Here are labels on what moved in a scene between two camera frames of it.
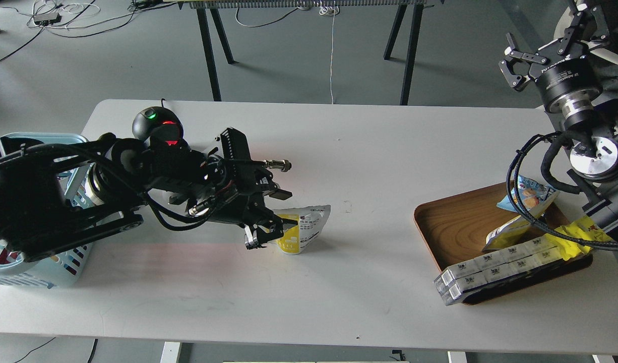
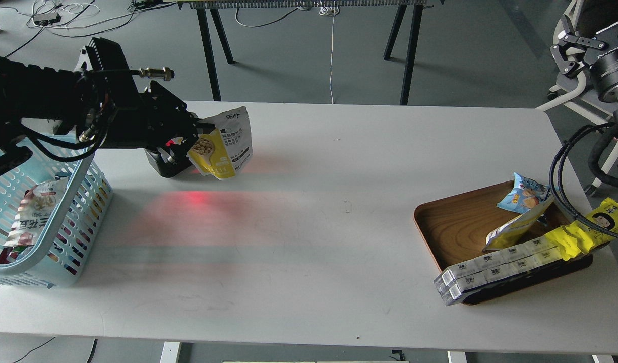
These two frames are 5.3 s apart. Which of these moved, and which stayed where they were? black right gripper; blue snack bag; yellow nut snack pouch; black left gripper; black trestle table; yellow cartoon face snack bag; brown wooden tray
Moved: yellow nut snack pouch; black left gripper; black right gripper
Stayed: blue snack bag; yellow cartoon face snack bag; brown wooden tray; black trestle table
